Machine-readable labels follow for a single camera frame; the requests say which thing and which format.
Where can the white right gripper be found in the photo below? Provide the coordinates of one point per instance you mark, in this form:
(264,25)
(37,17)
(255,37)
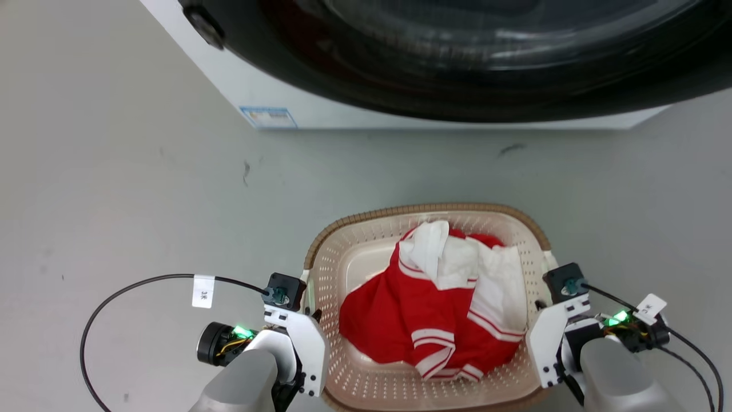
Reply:
(546,337)

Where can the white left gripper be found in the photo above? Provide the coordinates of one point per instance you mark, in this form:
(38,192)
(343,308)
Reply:
(303,343)

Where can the beige perforated plastic laundry basket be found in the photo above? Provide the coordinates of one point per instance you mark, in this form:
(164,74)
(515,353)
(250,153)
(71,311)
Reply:
(366,269)

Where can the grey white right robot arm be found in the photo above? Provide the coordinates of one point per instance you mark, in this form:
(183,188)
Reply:
(617,372)

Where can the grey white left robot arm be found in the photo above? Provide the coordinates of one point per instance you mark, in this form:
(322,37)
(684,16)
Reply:
(243,377)

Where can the red and white garment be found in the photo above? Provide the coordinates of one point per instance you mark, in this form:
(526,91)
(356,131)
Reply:
(412,309)

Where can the blue white energy label sticker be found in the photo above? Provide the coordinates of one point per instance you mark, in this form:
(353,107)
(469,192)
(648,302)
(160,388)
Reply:
(268,117)

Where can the white washing machine body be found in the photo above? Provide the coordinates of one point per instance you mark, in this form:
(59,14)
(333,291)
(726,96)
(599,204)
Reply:
(269,86)

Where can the black round washing machine door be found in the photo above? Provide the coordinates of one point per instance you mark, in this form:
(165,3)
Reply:
(457,51)

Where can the black door hinge knob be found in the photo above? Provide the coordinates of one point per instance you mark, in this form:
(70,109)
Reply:
(203,25)

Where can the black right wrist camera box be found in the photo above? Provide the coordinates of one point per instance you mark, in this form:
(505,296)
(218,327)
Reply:
(565,282)

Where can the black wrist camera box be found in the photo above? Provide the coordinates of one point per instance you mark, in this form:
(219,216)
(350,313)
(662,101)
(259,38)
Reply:
(565,282)
(284,290)

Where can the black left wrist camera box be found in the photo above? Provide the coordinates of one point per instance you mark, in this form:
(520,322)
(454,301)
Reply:
(284,290)

